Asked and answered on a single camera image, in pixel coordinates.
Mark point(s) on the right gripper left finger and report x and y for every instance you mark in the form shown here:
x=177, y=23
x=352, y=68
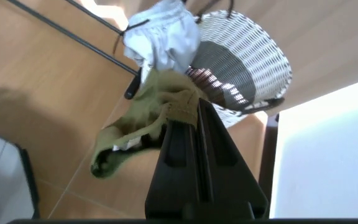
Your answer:
x=172, y=186

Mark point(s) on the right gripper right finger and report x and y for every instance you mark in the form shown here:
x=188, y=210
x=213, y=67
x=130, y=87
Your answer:
x=235, y=193

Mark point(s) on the green long-sleeved shirt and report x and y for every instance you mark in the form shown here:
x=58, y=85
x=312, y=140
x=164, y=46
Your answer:
x=154, y=102

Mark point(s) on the pale grey shorts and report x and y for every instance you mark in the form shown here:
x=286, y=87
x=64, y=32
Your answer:
x=163, y=40

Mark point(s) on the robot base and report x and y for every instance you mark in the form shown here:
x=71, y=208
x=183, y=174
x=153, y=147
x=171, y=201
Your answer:
x=2, y=180

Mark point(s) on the black clothes rack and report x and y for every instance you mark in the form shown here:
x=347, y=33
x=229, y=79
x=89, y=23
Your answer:
x=73, y=36

